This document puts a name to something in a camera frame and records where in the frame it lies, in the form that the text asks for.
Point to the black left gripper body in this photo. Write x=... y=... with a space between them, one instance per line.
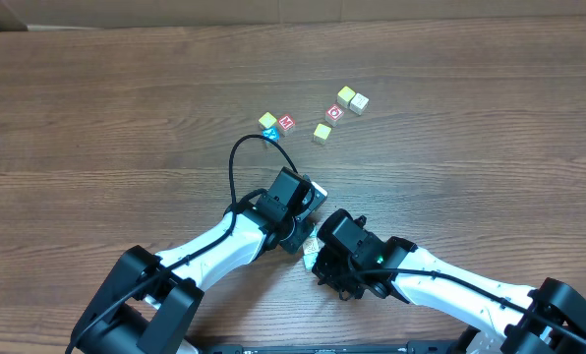
x=300 y=237

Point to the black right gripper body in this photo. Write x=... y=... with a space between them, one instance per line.
x=325 y=270

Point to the white red patterned wooden block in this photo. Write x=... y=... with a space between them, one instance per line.
x=311 y=246

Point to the green V wooden block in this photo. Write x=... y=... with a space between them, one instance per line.
x=314 y=232

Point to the green F wooden block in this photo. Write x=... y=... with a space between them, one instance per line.
x=310 y=260

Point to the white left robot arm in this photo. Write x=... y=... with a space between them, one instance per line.
x=147 y=301

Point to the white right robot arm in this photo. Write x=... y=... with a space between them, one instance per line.
x=502 y=317

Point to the blue X wooden block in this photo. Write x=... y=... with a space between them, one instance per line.
x=272 y=134

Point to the yellow wooden block middle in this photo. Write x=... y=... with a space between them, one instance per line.
x=321 y=133

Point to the yellow wooden block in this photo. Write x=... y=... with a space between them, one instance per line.
x=267 y=121
x=321 y=133
x=345 y=96

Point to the red M wooden block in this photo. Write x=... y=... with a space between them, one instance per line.
x=286 y=124

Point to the yellow wooden block left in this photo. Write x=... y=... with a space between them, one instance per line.
x=267 y=121

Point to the red C wooden block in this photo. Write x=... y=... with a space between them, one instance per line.
x=334 y=114

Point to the plain wooden block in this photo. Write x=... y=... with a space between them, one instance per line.
x=358 y=103

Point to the yellow wooden block top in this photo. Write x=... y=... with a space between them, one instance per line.
x=345 y=96

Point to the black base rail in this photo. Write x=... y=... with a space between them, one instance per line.
x=411 y=347

